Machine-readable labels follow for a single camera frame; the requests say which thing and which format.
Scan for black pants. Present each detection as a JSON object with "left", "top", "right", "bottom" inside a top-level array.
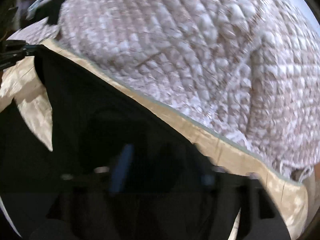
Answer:
[{"left": 0, "top": 43, "right": 251, "bottom": 240}]

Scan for beige satin bed sheet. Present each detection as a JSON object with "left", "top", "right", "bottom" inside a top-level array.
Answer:
[{"left": 1, "top": 39, "right": 308, "bottom": 239}]

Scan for dark clothes pile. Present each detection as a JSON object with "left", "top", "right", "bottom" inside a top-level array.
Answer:
[{"left": 11, "top": 0, "right": 65, "bottom": 31}]

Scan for quilted pinkish white comforter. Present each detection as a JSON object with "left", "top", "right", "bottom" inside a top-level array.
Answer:
[{"left": 11, "top": 0, "right": 319, "bottom": 181}]

